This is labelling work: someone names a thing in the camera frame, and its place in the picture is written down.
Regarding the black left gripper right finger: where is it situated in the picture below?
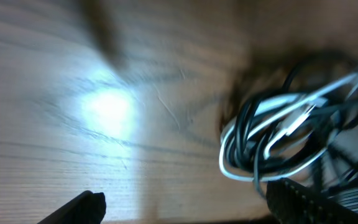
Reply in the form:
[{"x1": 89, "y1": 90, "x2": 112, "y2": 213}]
[{"x1": 265, "y1": 179, "x2": 358, "y2": 224}]

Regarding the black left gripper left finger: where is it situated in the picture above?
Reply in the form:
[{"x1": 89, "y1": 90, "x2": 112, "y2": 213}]
[{"x1": 39, "y1": 190, "x2": 106, "y2": 224}]

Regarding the white usb cable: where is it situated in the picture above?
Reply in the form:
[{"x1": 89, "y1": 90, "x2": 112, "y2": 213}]
[{"x1": 218, "y1": 71, "x2": 358, "y2": 183}]

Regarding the black usb cable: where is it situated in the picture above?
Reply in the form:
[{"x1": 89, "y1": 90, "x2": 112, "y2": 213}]
[{"x1": 219, "y1": 51, "x2": 358, "y2": 200}]

